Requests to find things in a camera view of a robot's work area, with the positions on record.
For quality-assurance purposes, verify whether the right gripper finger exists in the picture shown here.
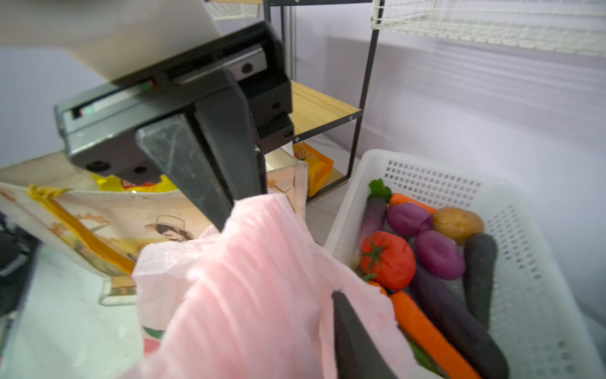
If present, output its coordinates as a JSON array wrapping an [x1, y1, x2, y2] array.
[[332, 292, 396, 379]]

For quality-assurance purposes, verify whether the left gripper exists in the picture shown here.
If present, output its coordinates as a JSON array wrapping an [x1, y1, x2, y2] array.
[[55, 22, 295, 230]]

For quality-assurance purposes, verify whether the yellow chips bag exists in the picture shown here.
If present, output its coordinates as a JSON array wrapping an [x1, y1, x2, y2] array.
[[92, 172, 178, 194]]

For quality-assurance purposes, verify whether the pink plastic grocery bag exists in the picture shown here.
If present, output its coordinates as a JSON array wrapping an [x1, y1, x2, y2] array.
[[126, 194, 416, 378]]

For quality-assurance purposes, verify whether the white canvas tote bag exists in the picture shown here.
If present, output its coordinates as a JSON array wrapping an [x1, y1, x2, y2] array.
[[0, 151, 309, 306]]

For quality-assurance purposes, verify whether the green toy chili pepper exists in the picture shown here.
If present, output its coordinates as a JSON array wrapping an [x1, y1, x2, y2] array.
[[407, 339, 440, 376]]

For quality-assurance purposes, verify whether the orange toy carrot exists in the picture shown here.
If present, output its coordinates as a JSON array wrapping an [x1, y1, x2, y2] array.
[[390, 292, 481, 379]]

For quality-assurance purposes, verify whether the purple toy eggplant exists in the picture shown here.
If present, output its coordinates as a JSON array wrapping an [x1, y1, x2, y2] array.
[[410, 265, 510, 378]]

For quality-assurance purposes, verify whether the red toy tomato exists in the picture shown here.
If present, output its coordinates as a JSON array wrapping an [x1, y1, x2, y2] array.
[[360, 232, 417, 292]]

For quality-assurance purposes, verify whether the orange snack packet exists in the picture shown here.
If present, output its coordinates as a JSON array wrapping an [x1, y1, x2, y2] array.
[[294, 142, 334, 197]]

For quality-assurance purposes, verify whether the purple toy onion right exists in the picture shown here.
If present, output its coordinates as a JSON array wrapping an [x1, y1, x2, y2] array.
[[414, 231, 466, 280]]

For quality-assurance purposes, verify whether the purple toy onion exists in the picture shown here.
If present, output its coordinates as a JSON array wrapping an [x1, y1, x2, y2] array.
[[387, 203, 433, 238], [414, 231, 466, 280]]

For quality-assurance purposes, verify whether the purple toy onion left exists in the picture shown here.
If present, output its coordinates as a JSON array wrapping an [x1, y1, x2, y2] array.
[[387, 203, 433, 238]]

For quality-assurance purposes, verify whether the dark toy cucumber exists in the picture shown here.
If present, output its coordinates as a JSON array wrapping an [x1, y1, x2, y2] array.
[[463, 233, 498, 329]]

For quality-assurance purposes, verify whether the brown toy potato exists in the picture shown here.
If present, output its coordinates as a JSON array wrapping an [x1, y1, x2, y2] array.
[[432, 207, 484, 246]]

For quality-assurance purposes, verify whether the white plastic basket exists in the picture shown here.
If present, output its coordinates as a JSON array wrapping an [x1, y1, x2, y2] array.
[[326, 149, 605, 378]]

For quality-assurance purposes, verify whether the wooden black-frame shelf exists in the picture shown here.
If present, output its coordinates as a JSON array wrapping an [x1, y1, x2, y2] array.
[[207, 0, 382, 205]]

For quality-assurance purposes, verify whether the white wire wall basket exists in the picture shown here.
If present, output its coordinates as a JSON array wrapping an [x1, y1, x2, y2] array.
[[371, 0, 605, 59]]

